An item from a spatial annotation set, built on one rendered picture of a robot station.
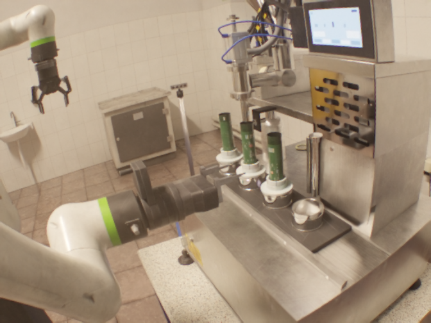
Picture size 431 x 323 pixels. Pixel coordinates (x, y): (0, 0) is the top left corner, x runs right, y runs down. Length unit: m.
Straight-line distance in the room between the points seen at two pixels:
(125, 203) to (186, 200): 0.11
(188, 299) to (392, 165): 0.63
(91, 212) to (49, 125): 3.69
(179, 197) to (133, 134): 3.05
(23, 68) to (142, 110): 1.78
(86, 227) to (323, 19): 0.54
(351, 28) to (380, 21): 0.05
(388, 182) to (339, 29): 0.29
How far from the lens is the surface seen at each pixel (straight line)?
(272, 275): 0.55
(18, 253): 0.38
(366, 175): 0.56
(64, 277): 0.43
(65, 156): 4.30
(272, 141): 0.64
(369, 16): 0.49
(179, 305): 0.89
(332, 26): 0.54
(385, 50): 0.51
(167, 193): 0.57
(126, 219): 0.54
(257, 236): 0.64
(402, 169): 0.64
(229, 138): 0.84
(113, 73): 4.15
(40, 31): 1.03
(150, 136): 3.65
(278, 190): 0.68
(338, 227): 0.64
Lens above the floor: 1.41
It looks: 23 degrees down
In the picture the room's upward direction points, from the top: 8 degrees counter-clockwise
